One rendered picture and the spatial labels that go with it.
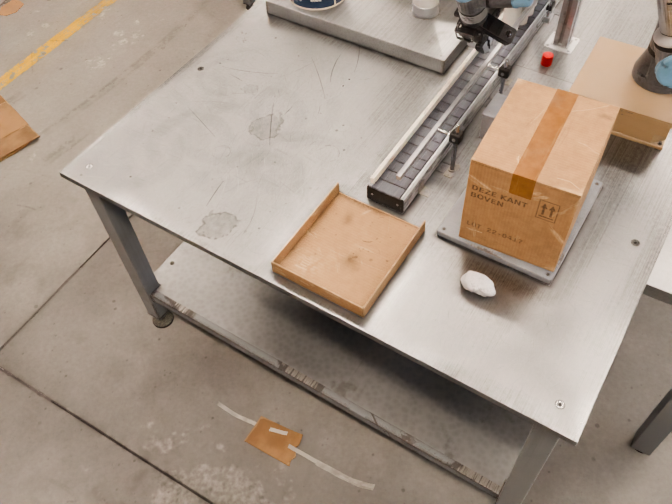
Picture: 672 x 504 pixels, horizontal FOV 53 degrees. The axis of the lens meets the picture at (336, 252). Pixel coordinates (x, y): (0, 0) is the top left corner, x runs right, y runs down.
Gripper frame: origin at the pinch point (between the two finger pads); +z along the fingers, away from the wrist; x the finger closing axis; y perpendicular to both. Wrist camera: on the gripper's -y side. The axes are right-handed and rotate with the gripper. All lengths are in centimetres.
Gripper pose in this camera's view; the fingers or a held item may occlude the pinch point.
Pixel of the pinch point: (488, 49)
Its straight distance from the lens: 208.9
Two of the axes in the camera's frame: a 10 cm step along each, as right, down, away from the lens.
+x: -4.4, 9.0, -0.2
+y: -8.4, -4.1, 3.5
